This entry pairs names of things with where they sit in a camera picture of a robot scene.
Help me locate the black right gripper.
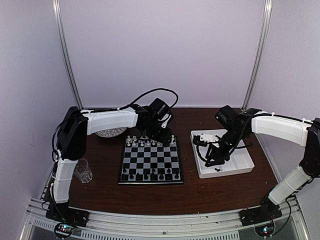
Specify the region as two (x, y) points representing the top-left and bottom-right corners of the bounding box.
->
(205, 127), (247, 167)

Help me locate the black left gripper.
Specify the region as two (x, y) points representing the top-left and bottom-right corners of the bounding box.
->
(142, 120), (173, 145)

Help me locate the white plastic tray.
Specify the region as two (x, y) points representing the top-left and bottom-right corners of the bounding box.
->
(190, 128), (255, 179)

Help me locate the black white chessboard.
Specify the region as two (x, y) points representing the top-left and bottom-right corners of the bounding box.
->
(118, 135), (184, 185)

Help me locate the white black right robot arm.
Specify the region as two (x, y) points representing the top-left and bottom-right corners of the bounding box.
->
(203, 105), (320, 221)

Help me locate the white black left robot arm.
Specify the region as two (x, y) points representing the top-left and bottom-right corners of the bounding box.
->
(50, 98), (173, 222)

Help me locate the floral ceramic plate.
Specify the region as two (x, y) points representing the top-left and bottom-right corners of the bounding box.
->
(95, 127), (128, 138)

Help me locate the clear drinking glass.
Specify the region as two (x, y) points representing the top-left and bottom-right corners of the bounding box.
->
(73, 158), (93, 184)

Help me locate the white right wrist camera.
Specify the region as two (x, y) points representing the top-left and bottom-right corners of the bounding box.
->
(192, 133), (217, 147)

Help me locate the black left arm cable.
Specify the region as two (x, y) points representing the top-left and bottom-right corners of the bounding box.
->
(122, 87), (180, 111)

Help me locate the front aluminium rail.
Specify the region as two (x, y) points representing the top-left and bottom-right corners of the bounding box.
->
(19, 207), (308, 240)

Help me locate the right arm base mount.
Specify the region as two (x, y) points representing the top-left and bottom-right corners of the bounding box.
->
(239, 207), (282, 238)

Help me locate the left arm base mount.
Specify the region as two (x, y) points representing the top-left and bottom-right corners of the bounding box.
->
(45, 208), (90, 239)

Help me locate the right aluminium frame post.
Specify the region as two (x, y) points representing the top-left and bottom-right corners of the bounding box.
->
(241, 0), (273, 110)

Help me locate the aluminium frame post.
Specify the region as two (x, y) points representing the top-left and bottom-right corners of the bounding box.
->
(241, 0), (273, 110)
(52, 0), (83, 109)

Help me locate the left aluminium frame post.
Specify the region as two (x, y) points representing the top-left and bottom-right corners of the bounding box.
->
(52, 0), (83, 109)

